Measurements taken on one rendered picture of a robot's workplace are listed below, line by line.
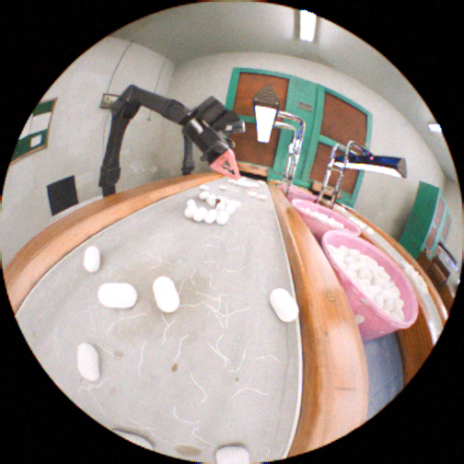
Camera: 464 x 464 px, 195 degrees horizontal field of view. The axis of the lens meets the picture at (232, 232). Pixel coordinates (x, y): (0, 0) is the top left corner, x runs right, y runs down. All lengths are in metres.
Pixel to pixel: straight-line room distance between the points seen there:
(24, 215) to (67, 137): 1.03
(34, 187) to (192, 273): 2.16
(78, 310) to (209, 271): 0.15
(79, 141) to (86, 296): 2.17
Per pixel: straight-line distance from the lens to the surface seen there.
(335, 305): 0.15
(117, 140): 0.59
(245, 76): 1.47
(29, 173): 2.21
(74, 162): 2.24
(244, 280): 0.15
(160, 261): 0.17
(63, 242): 0.26
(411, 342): 0.42
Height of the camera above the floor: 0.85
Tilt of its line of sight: 29 degrees down
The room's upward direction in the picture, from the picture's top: 11 degrees clockwise
